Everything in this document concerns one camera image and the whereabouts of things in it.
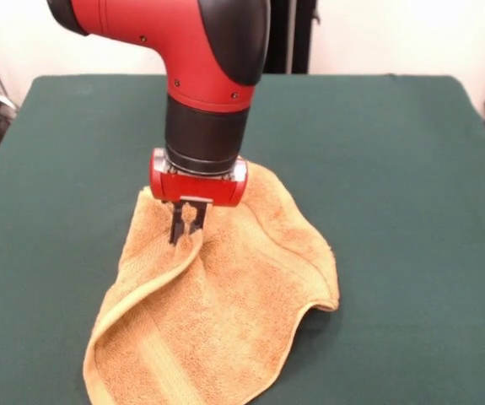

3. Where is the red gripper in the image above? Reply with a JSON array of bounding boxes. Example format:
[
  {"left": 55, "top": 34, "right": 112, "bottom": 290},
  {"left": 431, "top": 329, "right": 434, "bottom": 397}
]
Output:
[{"left": 148, "top": 147, "right": 250, "bottom": 246}]

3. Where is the dark green tablecloth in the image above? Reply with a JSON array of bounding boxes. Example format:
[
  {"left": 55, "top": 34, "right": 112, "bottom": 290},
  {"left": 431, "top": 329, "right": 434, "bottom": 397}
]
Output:
[{"left": 0, "top": 73, "right": 485, "bottom": 405}]

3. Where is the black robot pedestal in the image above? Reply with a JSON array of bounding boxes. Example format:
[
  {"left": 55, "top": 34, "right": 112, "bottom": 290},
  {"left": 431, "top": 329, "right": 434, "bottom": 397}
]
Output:
[{"left": 262, "top": 0, "right": 321, "bottom": 76}]

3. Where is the tan terry towel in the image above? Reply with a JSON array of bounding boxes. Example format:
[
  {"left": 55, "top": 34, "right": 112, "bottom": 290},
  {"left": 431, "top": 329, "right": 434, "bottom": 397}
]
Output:
[{"left": 82, "top": 159, "right": 340, "bottom": 405}]

